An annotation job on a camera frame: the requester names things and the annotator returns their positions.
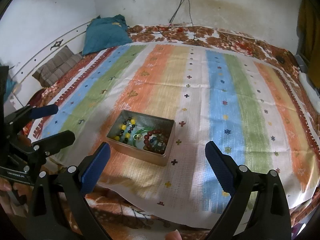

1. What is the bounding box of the light blue bead bracelet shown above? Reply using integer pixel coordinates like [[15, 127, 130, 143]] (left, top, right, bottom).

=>
[[125, 127, 141, 143]]

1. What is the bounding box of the yellow and black bead bracelet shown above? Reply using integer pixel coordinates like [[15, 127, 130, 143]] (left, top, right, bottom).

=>
[[114, 115, 137, 144]]

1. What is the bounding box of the green jade bangle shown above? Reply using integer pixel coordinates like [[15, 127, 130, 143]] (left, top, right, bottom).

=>
[[132, 127, 152, 150]]

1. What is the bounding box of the dark red bead bracelet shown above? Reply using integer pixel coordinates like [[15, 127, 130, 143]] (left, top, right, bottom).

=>
[[143, 128, 169, 153]]

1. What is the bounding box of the silver metal tin box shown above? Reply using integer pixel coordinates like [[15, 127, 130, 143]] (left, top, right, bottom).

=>
[[106, 110, 176, 166]]

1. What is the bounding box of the multicolour glass bead bracelet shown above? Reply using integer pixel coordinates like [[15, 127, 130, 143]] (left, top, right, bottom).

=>
[[150, 134, 168, 155]]

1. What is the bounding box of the operator's hand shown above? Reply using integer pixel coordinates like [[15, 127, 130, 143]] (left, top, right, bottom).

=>
[[165, 230, 182, 240]]

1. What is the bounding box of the floral brown bedsheet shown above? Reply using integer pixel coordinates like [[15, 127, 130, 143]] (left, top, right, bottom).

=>
[[21, 25, 319, 239]]

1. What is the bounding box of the grey striped cushion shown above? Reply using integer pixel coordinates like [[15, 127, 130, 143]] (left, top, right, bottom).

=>
[[33, 46, 82, 87]]

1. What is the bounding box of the teal quilted pillow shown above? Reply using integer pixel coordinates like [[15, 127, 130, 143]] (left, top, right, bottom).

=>
[[82, 14, 132, 56]]

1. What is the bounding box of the striped colourful mat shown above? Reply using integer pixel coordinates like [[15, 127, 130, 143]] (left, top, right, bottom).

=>
[[29, 43, 319, 228]]

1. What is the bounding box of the black charging cable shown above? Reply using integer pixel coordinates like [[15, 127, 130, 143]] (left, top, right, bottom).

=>
[[150, 0, 201, 43]]

